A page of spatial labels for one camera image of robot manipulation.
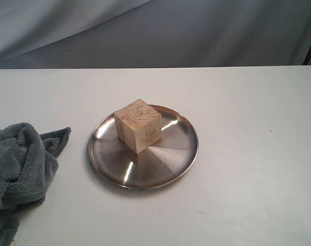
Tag grey backdrop cloth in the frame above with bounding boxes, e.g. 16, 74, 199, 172
0, 1, 311, 69

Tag light wooden cube block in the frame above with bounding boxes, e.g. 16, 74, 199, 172
114, 99, 162, 154

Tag round stainless steel plate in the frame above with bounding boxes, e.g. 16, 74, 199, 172
87, 105, 199, 190

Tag grey fleece towel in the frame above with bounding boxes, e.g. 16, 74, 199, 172
0, 122, 71, 245

